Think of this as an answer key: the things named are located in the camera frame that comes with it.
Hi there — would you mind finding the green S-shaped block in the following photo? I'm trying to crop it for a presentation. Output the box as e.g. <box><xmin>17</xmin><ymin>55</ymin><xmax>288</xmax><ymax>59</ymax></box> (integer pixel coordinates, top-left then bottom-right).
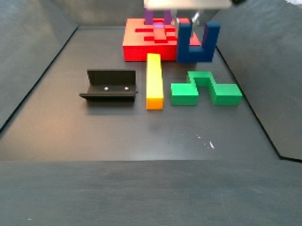
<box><xmin>170</xmin><ymin>71</ymin><xmax>244</xmax><ymax>106</ymax></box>

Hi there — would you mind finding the purple U-shaped block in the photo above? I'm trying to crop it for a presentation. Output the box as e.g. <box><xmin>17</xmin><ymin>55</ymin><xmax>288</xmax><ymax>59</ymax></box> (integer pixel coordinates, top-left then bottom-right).
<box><xmin>145</xmin><ymin>9</ymin><xmax>173</xmax><ymax>27</ymax></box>

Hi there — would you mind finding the yellow long bar block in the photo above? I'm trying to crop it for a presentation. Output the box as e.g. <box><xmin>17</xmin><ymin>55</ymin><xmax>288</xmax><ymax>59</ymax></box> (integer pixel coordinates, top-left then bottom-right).
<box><xmin>146</xmin><ymin>53</ymin><xmax>165</xmax><ymax>109</ymax></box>

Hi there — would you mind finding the blue U-shaped block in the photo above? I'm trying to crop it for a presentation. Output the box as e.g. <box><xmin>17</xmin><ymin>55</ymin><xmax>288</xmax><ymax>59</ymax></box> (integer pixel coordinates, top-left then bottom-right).
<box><xmin>177</xmin><ymin>21</ymin><xmax>221</xmax><ymax>64</ymax></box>

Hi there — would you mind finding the red slotted board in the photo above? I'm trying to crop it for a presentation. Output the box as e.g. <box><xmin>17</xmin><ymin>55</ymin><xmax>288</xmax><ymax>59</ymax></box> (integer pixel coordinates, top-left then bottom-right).
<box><xmin>122</xmin><ymin>18</ymin><xmax>202</xmax><ymax>63</ymax></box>

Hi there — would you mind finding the black angle bracket holder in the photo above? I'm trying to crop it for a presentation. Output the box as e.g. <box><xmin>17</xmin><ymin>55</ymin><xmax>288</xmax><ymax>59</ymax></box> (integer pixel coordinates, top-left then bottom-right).
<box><xmin>79</xmin><ymin>69</ymin><xmax>137</xmax><ymax>102</ymax></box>

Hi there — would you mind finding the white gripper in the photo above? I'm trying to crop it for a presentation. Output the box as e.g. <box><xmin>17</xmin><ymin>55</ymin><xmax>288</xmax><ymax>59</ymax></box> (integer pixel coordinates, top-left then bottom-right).
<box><xmin>145</xmin><ymin>0</ymin><xmax>232</xmax><ymax>25</ymax></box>

